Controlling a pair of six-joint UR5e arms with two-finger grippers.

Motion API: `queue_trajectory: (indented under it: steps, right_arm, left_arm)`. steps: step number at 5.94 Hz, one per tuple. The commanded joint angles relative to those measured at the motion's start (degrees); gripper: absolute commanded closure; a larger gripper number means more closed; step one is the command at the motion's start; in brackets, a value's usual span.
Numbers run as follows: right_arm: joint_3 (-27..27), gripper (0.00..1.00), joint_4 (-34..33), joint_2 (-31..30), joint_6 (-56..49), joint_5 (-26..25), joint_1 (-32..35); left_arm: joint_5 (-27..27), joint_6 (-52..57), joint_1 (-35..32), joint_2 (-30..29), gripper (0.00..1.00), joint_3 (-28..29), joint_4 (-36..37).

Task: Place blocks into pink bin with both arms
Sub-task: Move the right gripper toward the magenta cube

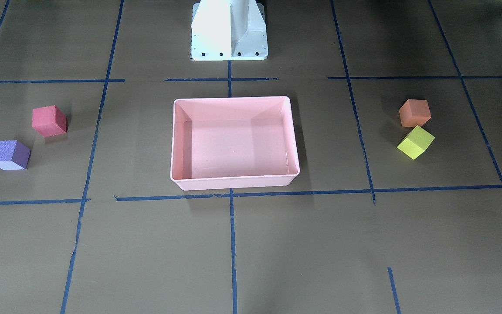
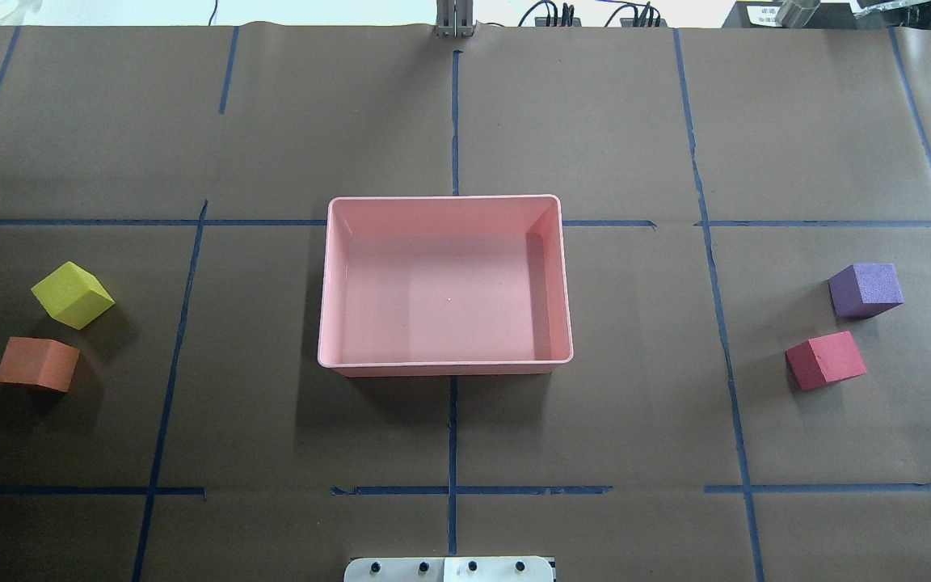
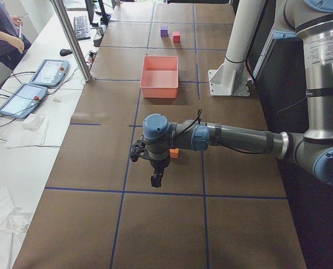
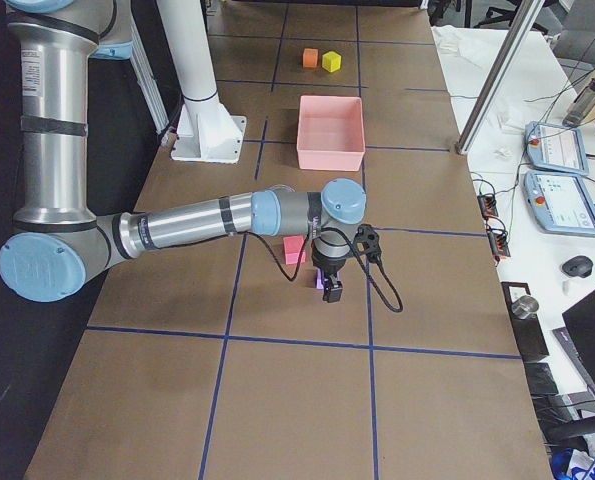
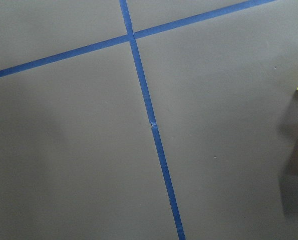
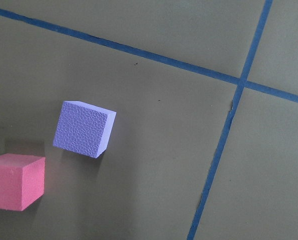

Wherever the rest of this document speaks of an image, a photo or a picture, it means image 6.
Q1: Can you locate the purple foam cube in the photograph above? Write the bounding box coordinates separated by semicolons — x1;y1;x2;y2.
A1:
53;100;116;158

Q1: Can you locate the pink foam cube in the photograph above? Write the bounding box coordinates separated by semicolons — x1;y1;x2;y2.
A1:
0;153;46;211

